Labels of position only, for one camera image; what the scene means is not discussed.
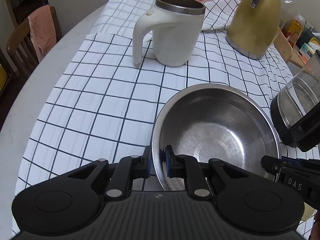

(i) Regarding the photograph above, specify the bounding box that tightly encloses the gold thermos jug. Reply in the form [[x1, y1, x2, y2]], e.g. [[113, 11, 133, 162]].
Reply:
[[226, 0, 281, 60]]

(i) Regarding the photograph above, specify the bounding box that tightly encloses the tissue box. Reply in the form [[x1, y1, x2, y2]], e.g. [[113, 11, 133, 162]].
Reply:
[[299, 43, 315, 61]]

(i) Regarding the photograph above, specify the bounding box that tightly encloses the glass electric kettle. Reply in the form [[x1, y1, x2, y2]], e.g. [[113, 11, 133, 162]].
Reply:
[[270, 50, 319, 152]]

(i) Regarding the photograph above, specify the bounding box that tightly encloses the orange juice bottle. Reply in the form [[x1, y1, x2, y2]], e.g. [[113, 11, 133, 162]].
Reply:
[[286, 14, 306, 48]]

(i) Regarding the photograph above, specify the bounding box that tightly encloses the checkered tablecloth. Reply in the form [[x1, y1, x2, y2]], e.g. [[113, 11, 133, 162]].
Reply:
[[11, 0, 320, 238]]

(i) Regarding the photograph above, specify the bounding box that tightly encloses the wooden chair left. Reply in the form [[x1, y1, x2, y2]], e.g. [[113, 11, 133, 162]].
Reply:
[[7, 6, 62, 79]]

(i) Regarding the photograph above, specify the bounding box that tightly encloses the grey drawer cabinet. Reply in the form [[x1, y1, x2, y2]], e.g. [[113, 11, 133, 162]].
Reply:
[[273, 28, 304, 68]]

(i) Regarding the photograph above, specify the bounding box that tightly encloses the person's right hand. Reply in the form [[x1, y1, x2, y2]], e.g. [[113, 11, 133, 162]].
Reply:
[[308, 211, 320, 240]]

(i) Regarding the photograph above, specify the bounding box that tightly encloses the white mug with handle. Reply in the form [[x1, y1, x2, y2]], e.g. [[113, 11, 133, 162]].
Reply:
[[132, 0, 206, 67]]

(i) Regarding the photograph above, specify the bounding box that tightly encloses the pink towel on chair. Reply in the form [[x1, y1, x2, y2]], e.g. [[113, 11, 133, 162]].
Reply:
[[28, 5, 57, 62]]

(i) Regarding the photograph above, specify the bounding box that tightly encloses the large steel bowl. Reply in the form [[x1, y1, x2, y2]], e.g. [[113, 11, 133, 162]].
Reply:
[[151, 84, 281, 191]]

